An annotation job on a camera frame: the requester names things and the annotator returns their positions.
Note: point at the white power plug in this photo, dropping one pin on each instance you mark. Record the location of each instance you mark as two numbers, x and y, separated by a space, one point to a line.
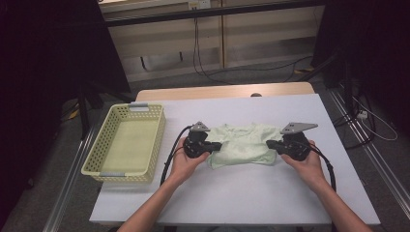
362 115

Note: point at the black curtain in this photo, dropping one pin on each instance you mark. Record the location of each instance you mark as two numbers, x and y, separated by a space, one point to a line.
370 38
48 64

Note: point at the black stand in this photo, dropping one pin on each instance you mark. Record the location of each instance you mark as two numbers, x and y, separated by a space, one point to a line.
346 83
84 112

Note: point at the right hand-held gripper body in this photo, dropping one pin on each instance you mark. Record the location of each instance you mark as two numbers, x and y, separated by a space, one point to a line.
296 146

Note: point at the person's left hand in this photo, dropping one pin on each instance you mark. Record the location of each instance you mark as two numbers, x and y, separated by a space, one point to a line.
183 166

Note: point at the vertical wooden strip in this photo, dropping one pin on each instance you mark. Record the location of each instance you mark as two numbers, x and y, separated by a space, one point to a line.
221 38

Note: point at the black horizontal bar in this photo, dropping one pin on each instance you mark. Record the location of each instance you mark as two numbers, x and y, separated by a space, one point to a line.
209 13

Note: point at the yellow floor marker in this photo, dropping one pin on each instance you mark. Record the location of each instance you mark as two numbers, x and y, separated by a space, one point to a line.
73 114

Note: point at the light green baby shirt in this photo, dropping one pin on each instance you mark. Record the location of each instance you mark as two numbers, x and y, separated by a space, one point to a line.
241 145

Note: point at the pale yellow perforated basket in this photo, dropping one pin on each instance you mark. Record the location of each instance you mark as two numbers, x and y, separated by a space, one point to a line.
129 148

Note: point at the metal floor rail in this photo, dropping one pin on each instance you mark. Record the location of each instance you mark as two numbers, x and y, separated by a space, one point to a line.
380 164
66 187

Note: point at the person's right hand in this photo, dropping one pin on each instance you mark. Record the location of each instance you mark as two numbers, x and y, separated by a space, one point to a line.
309 170

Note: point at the white wall power socket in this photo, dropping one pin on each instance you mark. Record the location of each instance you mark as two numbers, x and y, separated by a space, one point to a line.
199 4

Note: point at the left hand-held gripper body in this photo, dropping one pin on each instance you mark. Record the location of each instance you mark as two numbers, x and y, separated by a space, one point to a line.
195 145

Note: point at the round table grommet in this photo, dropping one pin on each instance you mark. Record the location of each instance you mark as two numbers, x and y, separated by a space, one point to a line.
256 94

